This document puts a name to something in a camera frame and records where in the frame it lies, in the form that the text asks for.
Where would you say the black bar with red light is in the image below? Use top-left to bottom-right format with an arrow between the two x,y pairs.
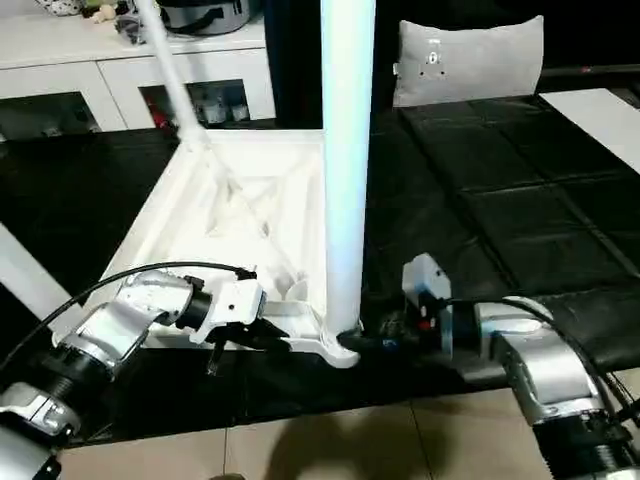
542,63 -> 640,76

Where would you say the black work mat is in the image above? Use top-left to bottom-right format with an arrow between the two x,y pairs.
0,94 -> 640,444

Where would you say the white glass-door cabinet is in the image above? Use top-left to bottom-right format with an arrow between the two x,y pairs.
0,12 -> 277,135

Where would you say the black furniture with yellow label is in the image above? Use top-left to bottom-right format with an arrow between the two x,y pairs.
264,0 -> 406,130

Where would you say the white flat board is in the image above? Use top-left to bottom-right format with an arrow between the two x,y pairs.
541,87 -> 640,177

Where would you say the white plastic table leg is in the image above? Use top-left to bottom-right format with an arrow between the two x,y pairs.
0,222 -> 77,332
135,0 -> 215,152
319,0 -> 377,340

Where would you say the white plastic table top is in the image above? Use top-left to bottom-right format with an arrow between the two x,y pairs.
52,128 -> 365,371

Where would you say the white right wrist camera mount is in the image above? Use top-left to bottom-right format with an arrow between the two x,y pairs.
402,252 -> 457,360

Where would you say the grey cushion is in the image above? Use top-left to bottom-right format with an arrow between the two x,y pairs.
392,14 -> 545,109

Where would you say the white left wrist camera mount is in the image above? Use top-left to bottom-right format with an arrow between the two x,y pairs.
188,278 -> 266,346

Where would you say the black ribbed dangling strap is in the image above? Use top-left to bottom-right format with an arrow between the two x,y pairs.
205,342 -> 224,377

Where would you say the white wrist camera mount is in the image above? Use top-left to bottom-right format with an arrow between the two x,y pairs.
188,278 -> 266,346
402,252 -> 457,360

